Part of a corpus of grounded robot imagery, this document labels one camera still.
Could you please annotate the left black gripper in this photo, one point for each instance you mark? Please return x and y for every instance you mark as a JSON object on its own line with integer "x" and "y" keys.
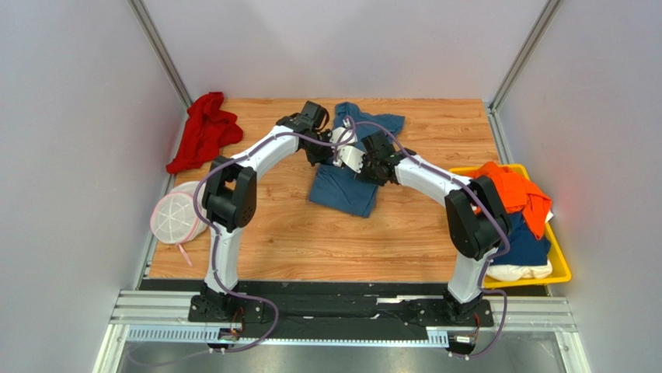
{"x": 314, "y": 161}

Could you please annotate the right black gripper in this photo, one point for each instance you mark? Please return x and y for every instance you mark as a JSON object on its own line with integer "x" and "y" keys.
{"x": 365, "y": 169}

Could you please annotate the teal blue t shirt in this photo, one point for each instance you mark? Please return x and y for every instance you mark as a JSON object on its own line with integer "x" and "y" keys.
{"x": 337, "y": 188}

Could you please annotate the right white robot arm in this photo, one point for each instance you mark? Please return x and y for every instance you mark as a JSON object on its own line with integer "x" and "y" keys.
{"x": 477, "y": 221}

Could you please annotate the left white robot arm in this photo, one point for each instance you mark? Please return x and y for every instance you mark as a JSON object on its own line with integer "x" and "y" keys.
{"x": 229, "y": 200}

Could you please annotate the red t shirt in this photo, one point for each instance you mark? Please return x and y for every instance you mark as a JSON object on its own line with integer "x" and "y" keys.
{"x": 207, "y": 130}

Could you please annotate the orange t shirt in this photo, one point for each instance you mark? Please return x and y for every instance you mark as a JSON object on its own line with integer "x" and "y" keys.
{"x": 518, "y": 194}

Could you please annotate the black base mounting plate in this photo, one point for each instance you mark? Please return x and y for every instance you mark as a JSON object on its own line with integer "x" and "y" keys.
{"x": 322, "y": 310}

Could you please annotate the white mesh laundry bag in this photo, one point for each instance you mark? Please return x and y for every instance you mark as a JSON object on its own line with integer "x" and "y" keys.
{"x": 174, "y": 220}

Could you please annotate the white t shirt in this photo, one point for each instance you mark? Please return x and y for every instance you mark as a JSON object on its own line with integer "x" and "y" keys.
{"x": 509, "y": 273}

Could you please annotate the navy blue t shirt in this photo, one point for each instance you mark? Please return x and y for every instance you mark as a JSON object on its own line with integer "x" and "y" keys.
{"x": 525, "y": 249}

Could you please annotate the yellow plastic bin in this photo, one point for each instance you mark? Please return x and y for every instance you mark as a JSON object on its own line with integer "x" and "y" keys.
{"x": 561, "y": 271}

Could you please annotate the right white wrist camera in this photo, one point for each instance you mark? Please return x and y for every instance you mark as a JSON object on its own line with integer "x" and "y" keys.
{"x": 348, "y": 156}

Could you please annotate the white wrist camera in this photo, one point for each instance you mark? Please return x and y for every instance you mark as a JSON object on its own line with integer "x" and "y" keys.
{"x": 348, "y": 156}
{"x": 342, "y": 136}

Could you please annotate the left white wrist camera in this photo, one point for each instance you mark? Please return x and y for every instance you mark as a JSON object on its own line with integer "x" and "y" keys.
{"x": 342, "y": 136}

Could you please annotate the aluminium frame rail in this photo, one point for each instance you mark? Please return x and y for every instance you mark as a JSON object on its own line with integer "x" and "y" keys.
{"x": 150, "y": 331}

